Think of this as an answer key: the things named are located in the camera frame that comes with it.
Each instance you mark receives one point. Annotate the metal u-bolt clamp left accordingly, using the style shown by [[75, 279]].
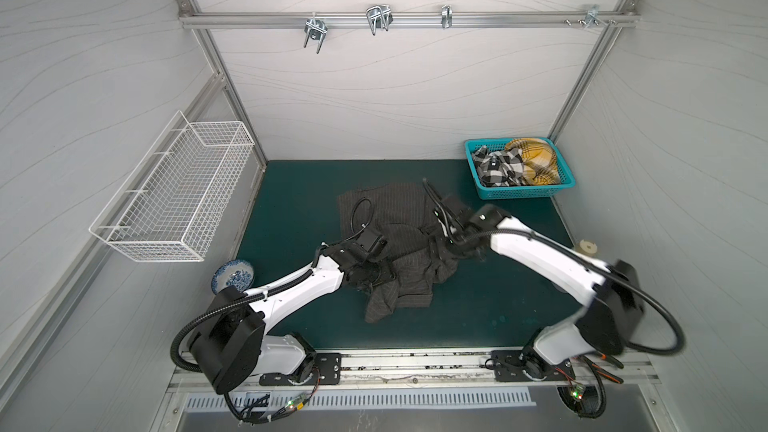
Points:
[[316, 31]]

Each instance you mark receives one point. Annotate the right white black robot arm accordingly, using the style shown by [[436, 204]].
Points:
[[611, 301]]

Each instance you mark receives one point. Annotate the metal u-bolt clamp middle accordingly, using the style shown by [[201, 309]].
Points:
[[379, 17]]

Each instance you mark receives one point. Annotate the aluminium crossbar rail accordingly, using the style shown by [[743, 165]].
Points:
[[401, 20]]

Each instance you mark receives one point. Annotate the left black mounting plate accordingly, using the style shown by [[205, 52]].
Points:
[[316, 368]]

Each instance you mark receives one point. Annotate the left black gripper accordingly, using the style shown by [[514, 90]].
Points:
[[386, 274]]

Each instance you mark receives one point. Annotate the blue white ceramic plate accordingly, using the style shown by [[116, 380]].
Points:
[[237, 273]]

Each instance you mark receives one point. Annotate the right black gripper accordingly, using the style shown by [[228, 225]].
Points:
[[447, 226]]

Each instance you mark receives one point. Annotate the black white plaid shirt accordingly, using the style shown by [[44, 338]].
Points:
[[500, 168]]

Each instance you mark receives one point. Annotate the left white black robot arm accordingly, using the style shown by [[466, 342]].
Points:
[[230, 341]]

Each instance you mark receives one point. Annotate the metal u-bolt clamp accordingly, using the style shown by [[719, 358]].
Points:
[[379, 17], [316, 31]]

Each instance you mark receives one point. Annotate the small metal hook clamp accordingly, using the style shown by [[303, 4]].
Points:
[[446, 16]]

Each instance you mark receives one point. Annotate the black mounting plate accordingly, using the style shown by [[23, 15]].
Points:
[[316, 368], [510, 366]]

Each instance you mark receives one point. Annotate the metal bracket clamp right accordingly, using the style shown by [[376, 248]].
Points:
[[591, 19]]

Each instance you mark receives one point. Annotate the dark grey striped shirt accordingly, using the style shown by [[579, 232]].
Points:
[[416, 255]]

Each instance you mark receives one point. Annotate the teal plastic basket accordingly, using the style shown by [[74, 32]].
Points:
[[517, 192]]

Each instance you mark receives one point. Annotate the yellow plaid shirt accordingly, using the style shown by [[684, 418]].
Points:
[[534, 162]]

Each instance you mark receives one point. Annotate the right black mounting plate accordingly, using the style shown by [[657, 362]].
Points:
[[510, 366]]

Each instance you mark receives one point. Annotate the white ventilation grille strip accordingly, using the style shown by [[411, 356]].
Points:
[[374, 399]]

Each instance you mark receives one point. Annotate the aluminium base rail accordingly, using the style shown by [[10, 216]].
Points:
[[440, 368]]

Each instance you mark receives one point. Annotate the white wire wall basket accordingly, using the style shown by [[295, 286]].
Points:
[[169, 207]]

